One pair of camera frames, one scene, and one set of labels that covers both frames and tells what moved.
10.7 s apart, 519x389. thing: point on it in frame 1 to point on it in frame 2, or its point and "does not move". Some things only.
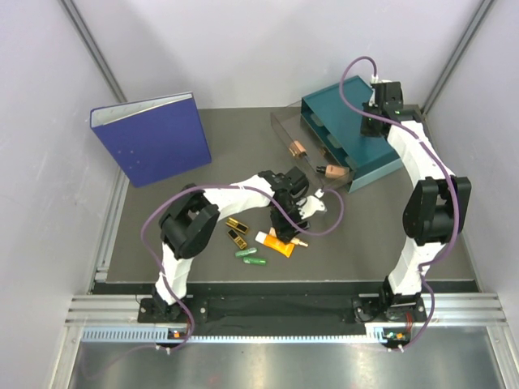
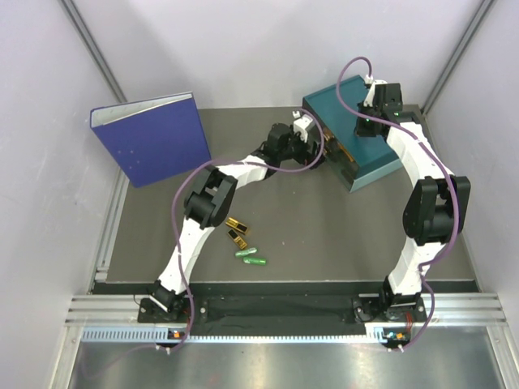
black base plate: (282, 311) does not move
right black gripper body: (367, 127) does not move
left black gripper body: (290, 213) to (296, 149)
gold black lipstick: (237, 225) does not move
